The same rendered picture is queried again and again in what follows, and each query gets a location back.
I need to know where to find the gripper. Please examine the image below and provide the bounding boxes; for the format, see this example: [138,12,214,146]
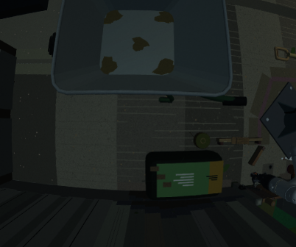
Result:
[250,172,270,189]

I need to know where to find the grey wheelbarrow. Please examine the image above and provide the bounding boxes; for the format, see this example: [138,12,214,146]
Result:
[47,0,248,107]

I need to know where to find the brown hardwood wedge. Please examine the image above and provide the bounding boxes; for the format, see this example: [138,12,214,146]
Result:
[247,145,267,166]

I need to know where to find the pale wooden cleat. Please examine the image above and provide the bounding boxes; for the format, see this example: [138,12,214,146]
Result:
[216,136,264,146]

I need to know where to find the green twine spool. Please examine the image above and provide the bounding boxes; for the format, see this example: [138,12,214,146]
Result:
[193,132,211,150]

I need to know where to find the dark slatted fence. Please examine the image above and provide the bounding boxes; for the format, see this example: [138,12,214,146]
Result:
[0,179,296,247]

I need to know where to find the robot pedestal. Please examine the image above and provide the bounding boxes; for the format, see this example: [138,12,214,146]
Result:
[259,81,296,160]

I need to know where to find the brown soil clod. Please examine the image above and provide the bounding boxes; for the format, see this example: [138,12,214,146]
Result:
[99,56,119,76]
[131,36,150,52]
[104,10,124,26]
[152,58,175,76]
[154,11,175,25]

